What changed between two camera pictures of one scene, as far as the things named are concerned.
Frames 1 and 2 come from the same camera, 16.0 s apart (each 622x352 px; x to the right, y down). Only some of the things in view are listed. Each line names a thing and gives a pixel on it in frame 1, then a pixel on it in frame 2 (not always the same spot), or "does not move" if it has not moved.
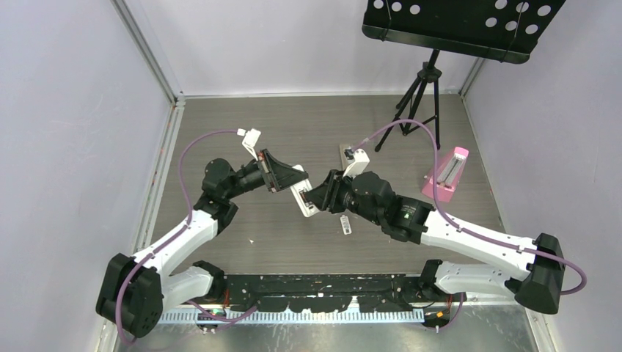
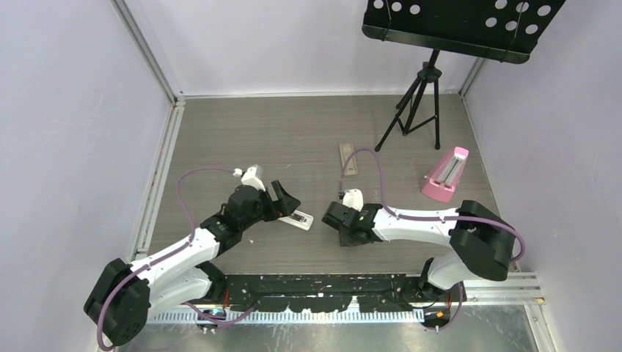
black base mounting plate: (331, 292) does not move
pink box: (447, 174) does not move
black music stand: (507, 31) does not move
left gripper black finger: (284, 176) to (287, 203)
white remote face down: (299, 191) to (298, 218)
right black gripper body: (341, 198) to (345, 238)
